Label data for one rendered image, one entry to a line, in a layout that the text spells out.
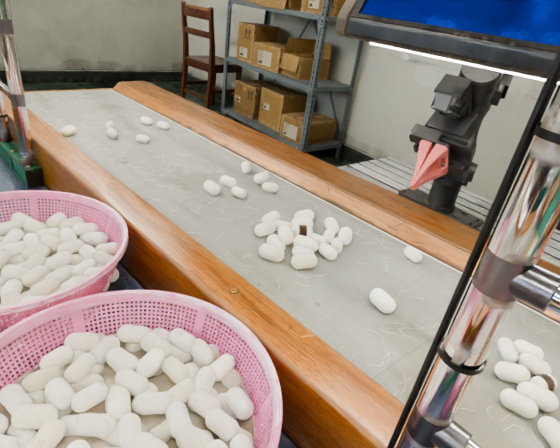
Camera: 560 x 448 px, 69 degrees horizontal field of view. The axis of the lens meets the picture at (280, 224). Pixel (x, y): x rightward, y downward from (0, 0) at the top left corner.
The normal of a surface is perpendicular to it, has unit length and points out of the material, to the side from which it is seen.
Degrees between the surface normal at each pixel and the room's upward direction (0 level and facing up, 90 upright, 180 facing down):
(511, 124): 90
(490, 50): 90
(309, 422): 90
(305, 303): 0
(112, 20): 90
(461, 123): 40
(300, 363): 0
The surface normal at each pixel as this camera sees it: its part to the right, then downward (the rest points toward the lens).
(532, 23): -0.53, -0.24
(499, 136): -0.77, 0.22
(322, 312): 0.14, -0.87
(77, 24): 0.62, 0.45
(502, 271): -0.59, 0.32
